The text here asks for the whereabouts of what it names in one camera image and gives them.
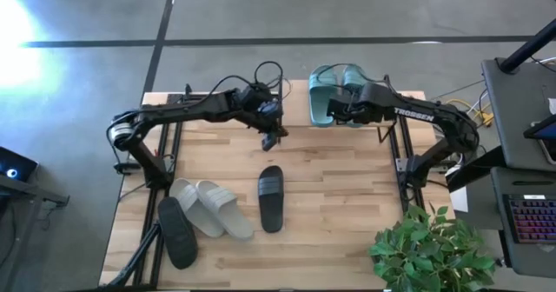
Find backlit rainbow keyboard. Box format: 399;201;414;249
503;194;556;245

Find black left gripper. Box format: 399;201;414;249
248;104;290;153

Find black device with blue light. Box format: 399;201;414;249
0;146;39;183

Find black desk pole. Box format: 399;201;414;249
498;17;556;74

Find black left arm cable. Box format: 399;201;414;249
184;59;287;113

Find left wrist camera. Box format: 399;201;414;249
259;99;284;121

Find white paper sheet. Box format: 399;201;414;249
449;186;471;215

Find grey side stand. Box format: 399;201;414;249
0;173;71;292

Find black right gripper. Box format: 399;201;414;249
326;83;394;127

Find black aluminium extrusion frame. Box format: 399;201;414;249
103;77;429;289

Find black slide with ridged strap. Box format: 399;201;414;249
257;164;286;235

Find black tablet with blue screen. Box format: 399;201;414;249
523;114;556;165

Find yellow cable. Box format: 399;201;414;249
441;96;495;129

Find teal slide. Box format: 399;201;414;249
340;63;372;129
308;63;340;129

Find grey slide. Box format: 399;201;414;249
169;177;226;240
195;180;255;242

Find green leafy plant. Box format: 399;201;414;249
367;202;497;292

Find grey desk with pole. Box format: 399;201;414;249
480;56;556;171

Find grey keyboard desk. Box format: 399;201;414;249
490;165;556;280

